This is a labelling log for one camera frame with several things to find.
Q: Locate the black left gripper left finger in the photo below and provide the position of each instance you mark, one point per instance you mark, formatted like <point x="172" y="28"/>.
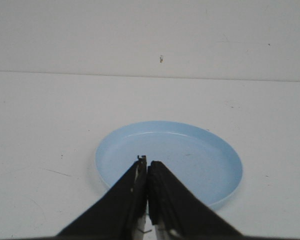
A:
<point x="121" y="212"/>

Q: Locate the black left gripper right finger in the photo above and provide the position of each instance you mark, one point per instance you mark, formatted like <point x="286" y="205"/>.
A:
<point x="176" y="212"/>

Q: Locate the light blue round plate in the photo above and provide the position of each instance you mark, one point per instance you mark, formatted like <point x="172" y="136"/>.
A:
<point x="206" y="164"/>

